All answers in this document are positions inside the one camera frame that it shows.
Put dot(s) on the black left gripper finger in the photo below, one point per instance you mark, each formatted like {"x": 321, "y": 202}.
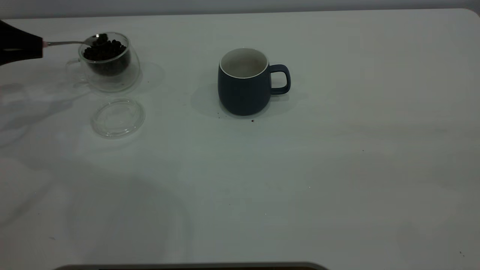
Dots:
{"x": 17, "y": 39}
{"x": 17, "y": 55}

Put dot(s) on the dark coffee beans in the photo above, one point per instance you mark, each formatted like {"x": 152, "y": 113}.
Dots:
{"x": 107, "y": 54}

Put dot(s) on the clear double-wall glass cup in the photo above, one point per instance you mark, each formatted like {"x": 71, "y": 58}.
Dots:
{"x": 128, "y": 80}

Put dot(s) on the clear glass lid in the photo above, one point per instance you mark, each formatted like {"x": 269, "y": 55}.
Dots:
{"x": 116, "y": 127}

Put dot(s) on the dark grey ceramic mug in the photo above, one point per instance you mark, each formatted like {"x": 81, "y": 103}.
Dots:
{"x": 240, "y": 95}

